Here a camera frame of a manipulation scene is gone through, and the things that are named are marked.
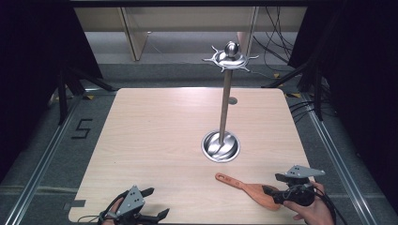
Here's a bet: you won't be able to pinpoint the person's left hand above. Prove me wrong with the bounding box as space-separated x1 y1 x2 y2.
102 197 124 225

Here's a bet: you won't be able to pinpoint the black tape strip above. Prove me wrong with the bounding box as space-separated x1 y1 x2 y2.
63 199 86 212

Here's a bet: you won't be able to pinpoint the black floor cables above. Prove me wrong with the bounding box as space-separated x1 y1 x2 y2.
288 98 317 124

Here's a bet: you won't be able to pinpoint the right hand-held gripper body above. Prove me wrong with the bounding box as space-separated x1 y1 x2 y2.
271 164 327 207

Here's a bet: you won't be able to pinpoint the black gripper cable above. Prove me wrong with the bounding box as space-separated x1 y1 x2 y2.
313 186 342 225
76 190 130 225

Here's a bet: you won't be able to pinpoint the aluminium floor rail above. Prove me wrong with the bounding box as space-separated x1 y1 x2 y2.
3 93 83 225
300 93 374 225

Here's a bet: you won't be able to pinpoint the black curtain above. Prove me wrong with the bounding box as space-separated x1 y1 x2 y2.
286 0 398 217
0 0 105 184

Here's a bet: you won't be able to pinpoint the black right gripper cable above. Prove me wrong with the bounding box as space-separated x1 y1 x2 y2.
313 186 342 225

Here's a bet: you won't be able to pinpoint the orange wooden spatula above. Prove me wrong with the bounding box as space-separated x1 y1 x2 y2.
215 172 283 211

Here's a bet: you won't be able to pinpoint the person's right hand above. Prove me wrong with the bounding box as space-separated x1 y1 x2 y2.
283 181 336 225

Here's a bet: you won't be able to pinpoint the steel utensil stand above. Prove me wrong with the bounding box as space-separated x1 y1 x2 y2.
201 40 260 164

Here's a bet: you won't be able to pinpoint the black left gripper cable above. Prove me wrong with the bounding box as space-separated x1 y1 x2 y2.
76 190 130 225

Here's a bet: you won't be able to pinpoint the black metal stand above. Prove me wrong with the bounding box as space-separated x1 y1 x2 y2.
46 64 117 127
262 57 328 122

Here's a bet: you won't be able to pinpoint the hanging black cables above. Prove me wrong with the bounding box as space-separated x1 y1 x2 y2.
253 6 299 65

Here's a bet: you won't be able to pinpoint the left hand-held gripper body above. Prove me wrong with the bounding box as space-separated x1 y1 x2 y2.
99 185 151 225

